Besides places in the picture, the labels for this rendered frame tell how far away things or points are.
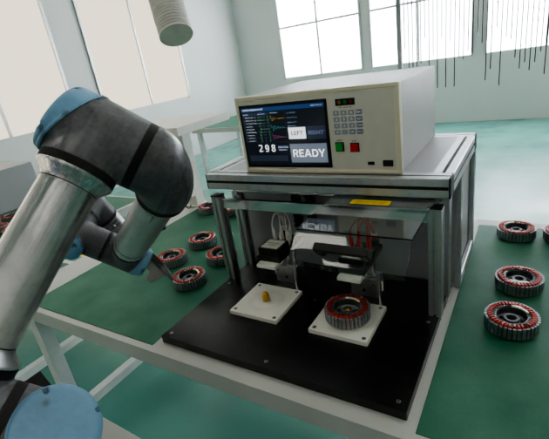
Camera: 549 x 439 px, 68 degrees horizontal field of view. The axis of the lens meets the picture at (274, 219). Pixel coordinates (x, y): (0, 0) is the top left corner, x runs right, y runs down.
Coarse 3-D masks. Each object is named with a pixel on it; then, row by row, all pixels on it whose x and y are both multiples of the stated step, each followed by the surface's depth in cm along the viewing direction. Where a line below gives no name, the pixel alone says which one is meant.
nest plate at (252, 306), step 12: (264, 288) 120; (276, 288) 119; (288, 288) 118; (252, 300) 116; (276, 300) 114; (288, 300) 113; (240, 312) 111; (252, 312) 110; (264, 312) 109; (276, 312) 108; (276, 324) 105
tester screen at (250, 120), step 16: (256, 112) 107; (272, 112) 105; (288, 112) 103; (304, 112) 100; (320, 112) 98; (256, 128) 109; (272, 128) 107; (256, 144) 111; (288, 144) 106; (288, 160) 108
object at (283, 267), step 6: (282, 264) 124; (276, 270) 125; (282, 270) 123; (288, 270) 122; (300, 270) 123; (282, 276) 124; (288, 276) 123; (294, 276) 122; (300, 276) 123; (294, 282) 123
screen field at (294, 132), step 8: (288, 128) 104; (296, 128) 103; (304, 128) 102; (312, 128) 101; (320, 128) 100; (288, 136) 105; (296, 136) 104; (304, 136) 103; (312, 136) 102; (320, 136) 101
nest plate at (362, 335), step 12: (324, 312) 105; (372, 312) 102; (384, 312) 103; (312, 324) 101; (324, 324) 101; (372, 324) 98; (336, 336) 96; (348, 336) 95; (360, 336) 95; (372, 336) 95
